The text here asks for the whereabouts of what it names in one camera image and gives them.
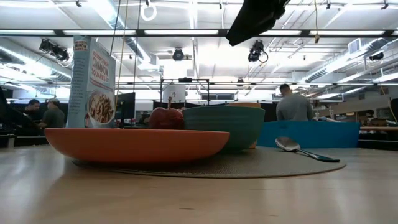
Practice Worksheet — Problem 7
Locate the yellow-orange plastic cup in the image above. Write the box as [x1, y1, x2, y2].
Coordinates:
[226, 102, 261, 149]

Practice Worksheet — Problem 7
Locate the green ribbed bowl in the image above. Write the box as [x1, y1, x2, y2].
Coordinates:
[182, 106, 266, 153]

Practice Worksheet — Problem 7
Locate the silver metal spoon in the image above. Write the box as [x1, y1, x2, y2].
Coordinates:
[274, 136, 341, 163]

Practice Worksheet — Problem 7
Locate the red yellow apple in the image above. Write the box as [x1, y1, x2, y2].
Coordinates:
[148, 96, 185, 130]

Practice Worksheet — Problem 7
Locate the cinnamon squares cereal box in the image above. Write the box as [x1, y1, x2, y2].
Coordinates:
[66, 35, 116, 129]

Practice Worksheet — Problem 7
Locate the orange-red plate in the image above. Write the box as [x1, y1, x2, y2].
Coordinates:
[44, 128, 231, 164]

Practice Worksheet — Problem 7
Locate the round black ceiling lamp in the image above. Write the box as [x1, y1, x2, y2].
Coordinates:
[172, 48, 185, 62]

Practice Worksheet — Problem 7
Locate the person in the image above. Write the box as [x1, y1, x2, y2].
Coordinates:
[275, 83, 314, 122]
[39, 98, 65, 129]
[24, 98, 43, 122]

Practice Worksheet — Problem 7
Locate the white air vent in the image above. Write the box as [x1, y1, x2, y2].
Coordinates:
[348, 37, 361, 54]

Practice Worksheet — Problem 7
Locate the blue rectangular container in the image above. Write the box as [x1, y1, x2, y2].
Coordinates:
[257, 121, 361, 149]

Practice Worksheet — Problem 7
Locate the round grey woven placemat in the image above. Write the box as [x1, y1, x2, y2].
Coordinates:
[72, 146, 347, 179]

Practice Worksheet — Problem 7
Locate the black computer monitor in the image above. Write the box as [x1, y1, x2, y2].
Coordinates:
[114, 92, 136, 128]

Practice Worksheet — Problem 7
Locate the wooden workbench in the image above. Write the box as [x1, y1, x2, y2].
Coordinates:
[360, 125, 398, 131]

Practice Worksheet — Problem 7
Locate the black ceiling spotlight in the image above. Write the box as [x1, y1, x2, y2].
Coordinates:
[39, 39, 71, 62]

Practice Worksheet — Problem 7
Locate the black overhead camera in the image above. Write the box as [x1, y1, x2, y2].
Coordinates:
[248, 39, 269, 63]

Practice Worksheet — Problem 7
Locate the yellow hanging cord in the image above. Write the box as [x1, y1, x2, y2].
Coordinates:
[313, 0, 321, 44]

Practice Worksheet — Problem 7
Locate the black metal stand frame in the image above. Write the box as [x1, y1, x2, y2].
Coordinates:
[160, 77, 211, 108]

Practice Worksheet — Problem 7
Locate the white hanging ring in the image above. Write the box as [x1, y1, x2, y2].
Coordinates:
[139, 2, 158, 22]

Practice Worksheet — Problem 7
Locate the black overhead frame bar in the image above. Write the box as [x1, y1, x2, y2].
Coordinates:
[0, 29, 398, 38]

